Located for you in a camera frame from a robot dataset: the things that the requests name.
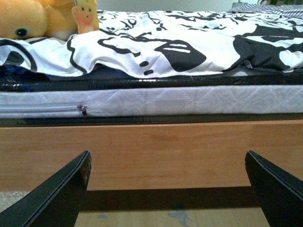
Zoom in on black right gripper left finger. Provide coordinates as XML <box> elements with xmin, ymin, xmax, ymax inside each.
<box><xmin>0</xmin><ymin>150</ymin><xmax>91</xmax><ymax>227</ymax></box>

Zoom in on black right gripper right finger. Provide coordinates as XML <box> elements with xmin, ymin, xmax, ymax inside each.
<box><xmin>245</xmin><ymin>150</ymin><xmax>303</xmax><ymax>227</ymax></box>

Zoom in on orange plush dinosaur toy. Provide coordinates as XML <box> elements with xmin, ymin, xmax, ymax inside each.
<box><xmin>0</xmin><ymin>0</ymin><xmax>78</xmax><ymax>41</ymax></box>

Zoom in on white quilted mattress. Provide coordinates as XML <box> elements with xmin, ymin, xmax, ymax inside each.
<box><xmin>0</xmin><ymin>85</ymin><xmax>303</xmax><ymax>118</ymax></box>

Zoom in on black and white patterned blanket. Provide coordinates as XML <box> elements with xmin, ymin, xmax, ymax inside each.
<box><xmin>0</xmin><ymin>6</ymin><xmax>303</xmax><ymax>78</ymax></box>

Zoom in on striped grey pillow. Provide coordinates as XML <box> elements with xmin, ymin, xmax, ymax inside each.
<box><xmin>229</xmin><ymin>4</ymin><xmax>303</xmax><ymax>17</ymax></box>

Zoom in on small orange hang tag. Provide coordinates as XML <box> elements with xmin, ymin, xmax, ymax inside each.
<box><xmin>72</xmin><ymin>0</ymin><xmax>99</xmax><ymax>34</ymax></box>

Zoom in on wooden bed frame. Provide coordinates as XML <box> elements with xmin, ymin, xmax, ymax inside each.
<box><xmin>0</xmin><ymin>120</ymin><xmax>303</xmax><ymax>191</ymax></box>

